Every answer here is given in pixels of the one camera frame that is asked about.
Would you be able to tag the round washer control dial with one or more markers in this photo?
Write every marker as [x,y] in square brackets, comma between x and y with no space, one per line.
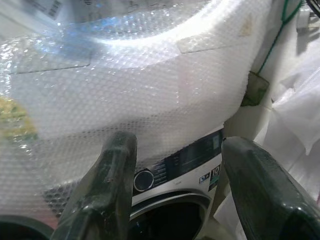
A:
[143,180]

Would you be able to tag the yellow-green patterned item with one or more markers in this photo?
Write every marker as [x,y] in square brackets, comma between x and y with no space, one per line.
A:
[13,120]

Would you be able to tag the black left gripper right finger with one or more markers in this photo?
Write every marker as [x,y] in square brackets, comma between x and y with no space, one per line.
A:
[260,190]

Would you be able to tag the dark round washer door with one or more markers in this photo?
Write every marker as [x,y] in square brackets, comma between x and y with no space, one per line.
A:
[20,228]

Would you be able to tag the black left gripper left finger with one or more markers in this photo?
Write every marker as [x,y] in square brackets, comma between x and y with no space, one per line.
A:
[105,190]

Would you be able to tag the clear bubble wrap sheet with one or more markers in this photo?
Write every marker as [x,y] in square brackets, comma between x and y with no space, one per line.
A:
[120,82]

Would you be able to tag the white front-load washing machine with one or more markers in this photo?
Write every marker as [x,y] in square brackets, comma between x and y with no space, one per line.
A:
[180,190]

